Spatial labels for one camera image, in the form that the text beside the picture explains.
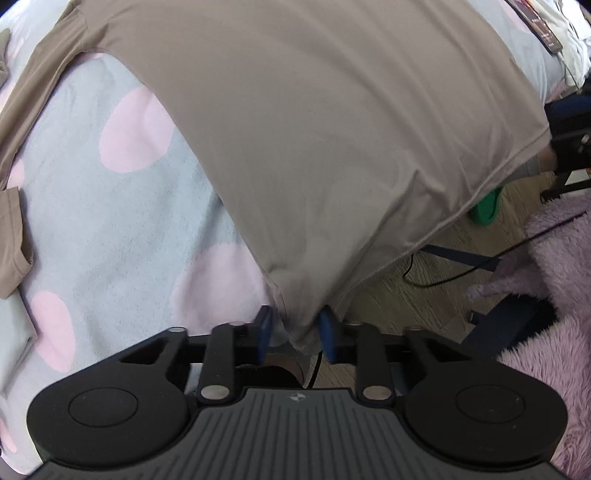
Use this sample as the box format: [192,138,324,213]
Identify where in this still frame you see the green slipper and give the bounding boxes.
[467,185,503,228]

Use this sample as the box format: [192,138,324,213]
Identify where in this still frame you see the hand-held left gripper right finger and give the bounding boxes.
[318,305,476,401]

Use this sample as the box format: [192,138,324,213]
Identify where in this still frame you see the dark blue chair base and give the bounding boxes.
[422,244,557,358]

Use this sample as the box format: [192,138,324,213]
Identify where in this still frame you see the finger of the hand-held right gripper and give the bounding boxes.
[545,92,591,121]
[550,117,591,174]

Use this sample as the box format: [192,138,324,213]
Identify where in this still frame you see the black cable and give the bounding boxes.
[302,351,324,388]
[402,210,591,289]

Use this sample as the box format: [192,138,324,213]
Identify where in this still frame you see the folded pale grey shirt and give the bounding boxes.
[0,286,38,402]

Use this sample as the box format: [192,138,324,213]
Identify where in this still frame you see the white crumpled clothes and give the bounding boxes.
[536,0,591,90]

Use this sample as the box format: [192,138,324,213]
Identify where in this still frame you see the taupe long-sleeve shirt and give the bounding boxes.
[0,0,552,354]

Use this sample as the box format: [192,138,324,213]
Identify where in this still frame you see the grey pink-dotted blanket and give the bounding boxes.
[0,0,568,467]

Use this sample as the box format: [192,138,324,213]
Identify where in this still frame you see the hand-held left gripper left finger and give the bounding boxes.
[115,305,274,401]

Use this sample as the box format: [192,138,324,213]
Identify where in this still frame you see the purple fluffy rug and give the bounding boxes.
[468,191,591,480]

